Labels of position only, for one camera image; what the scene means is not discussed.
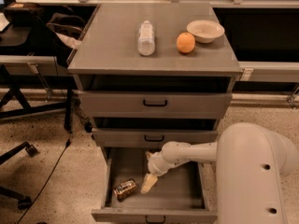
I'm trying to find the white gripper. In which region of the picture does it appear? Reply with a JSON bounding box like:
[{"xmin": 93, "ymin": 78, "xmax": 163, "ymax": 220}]
[{"xmin": 140, "ymin": 151, "xmax": 170, "ymax": 194}]

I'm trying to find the orange drink can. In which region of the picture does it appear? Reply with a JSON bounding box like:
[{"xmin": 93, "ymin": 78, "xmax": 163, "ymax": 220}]
[{"xmin": 113, "ymin": 178, "xmax": 137, "ymax": 201}]

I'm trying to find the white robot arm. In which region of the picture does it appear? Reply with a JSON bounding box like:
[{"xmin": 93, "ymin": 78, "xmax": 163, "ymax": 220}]
[{"xmin": 141, "ymin": 122, "xmax": 299, "ymax": 224}]

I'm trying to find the grey bottom drawer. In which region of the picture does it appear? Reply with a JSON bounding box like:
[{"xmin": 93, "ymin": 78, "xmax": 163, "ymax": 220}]
[{"xmin": 92, "ymin": 147, "xmax": 217, "ymax": 224}]

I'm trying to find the grey drawer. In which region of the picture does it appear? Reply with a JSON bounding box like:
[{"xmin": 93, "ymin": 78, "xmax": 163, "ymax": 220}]
[
  {"xmin": 78, "ymin": 91, "xmax": 232, "ymax": 119},
  {"xmin": 93, "ymin": 128, "xmax": 218, "ymax": 148},
  {"xmin": 92, "ymin": 147, "xmax": 217, "ymax": 224}
]

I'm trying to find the grey middle drawer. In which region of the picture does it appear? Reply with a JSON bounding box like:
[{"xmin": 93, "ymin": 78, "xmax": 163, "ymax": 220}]
[{"xmin": 93, "ymin": 128, "xmax": 218, "ymax": 148}]

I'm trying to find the grey top drawer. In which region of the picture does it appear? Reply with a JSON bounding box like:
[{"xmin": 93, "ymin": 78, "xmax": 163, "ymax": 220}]
[{"xmin": 78, "ymin": 91, "xmax": 232, "ymax": 119}]

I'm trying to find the grey drawer cabinet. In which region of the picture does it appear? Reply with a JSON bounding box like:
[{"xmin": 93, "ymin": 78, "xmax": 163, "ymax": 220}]
[{"xmin": 66, "ymin": 2, "xmax": 243, "ymax": 224}]

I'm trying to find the clear plastic water bottle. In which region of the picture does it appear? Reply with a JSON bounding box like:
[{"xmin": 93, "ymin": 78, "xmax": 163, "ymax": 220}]
[{"xmin": 138, "ymin": 21, "xmax": 155, "ymax": 56}]

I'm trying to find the orange fruit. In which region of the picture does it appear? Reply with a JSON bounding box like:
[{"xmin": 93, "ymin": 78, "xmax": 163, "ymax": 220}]
[{"xmin": 177, "ymin": 33, "xmax": 195, "ymax": 54}]

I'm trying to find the black office chair base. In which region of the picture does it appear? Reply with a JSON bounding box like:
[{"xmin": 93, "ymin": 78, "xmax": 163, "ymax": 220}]
[{"xmin": 0, "ymin": 141, "xmax": 39, "ymax": 211}]

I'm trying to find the white bowl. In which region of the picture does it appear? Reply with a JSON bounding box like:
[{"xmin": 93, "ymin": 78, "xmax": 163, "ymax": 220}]
[{"xmin": 187, "ymin": 20, "xmax": 225, "ymax": 44}]

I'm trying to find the dark backpack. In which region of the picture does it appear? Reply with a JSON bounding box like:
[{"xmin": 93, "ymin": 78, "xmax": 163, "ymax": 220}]
[{"xmin": 47, "ymin": 13, "xmax": 86, "ymax": 49}]

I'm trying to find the black desk with legs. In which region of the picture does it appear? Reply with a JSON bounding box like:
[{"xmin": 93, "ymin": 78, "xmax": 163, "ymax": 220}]
[{"xmin": 0, "ymin": 24, "xmax": 76, "ymax": 130}]

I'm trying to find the dark bag on desk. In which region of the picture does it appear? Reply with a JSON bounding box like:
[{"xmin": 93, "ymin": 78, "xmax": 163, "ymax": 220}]
[{"xmin": 3, "ymin": 2, "xmax": 44, "ymax": 25}]

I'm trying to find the black floor cable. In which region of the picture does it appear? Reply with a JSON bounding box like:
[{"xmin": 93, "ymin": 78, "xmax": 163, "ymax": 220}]
[{"xmin": 14, "ymin": 133, "xmax": 72, "ymax": 224}]

